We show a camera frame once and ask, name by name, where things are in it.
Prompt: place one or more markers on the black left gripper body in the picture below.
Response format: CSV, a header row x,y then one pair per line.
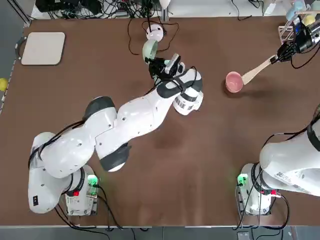
x,y
162,70

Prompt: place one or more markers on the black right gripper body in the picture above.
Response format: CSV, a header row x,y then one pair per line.
x,y
303,38

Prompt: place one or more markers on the small green bowl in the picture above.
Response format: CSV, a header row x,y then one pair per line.
x,y
149,50

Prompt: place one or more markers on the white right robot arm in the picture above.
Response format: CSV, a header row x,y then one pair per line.
x,y
287,162

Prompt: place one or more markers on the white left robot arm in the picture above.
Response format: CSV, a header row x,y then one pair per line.
x,y
112,130

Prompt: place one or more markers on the pink bowl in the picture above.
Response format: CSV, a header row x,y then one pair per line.
x,y
233,83

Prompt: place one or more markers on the white desk lamp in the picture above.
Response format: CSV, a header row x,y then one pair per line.
x,y
155,32

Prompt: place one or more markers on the black electronics box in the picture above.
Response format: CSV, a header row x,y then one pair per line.
x,y
65,5

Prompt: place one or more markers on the white square tray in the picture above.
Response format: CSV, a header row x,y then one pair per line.
x,y
42,48

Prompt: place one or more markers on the yellow ball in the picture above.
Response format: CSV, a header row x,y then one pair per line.
x,y
3,84

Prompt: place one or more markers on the grey floor socket box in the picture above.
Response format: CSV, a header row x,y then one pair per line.
x,y
243,235

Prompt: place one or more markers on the aluminium frame post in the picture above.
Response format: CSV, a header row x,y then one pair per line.
x,y
165,13

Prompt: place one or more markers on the grey curved bracket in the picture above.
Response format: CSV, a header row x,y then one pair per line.
x,y
17,48

